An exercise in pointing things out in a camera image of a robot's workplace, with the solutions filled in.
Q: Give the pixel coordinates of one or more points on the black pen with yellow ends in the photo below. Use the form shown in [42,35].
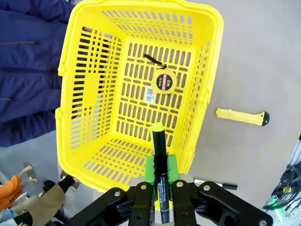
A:
[160,150]

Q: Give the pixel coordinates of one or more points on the yellow tape measure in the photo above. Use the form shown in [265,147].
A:
[164,81]

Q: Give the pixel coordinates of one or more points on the yellow utility knife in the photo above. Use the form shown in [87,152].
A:
[240,116]

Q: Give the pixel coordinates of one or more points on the mannequin with orange pants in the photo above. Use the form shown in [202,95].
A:
[11,190]

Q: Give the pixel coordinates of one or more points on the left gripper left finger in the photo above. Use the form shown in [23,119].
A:
[141,207]

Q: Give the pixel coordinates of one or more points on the plush toy animal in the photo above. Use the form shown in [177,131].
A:
[47,200]

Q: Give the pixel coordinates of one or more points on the yellow plastic shopping basket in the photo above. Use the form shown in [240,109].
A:
[92,89]

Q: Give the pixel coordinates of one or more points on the person in purple jacket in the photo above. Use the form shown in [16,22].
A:
[28,70]

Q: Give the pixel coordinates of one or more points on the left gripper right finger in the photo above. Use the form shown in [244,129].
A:
[188,207]

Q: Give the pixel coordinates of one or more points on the white marker with black cap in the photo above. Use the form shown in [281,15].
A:
[230,186]

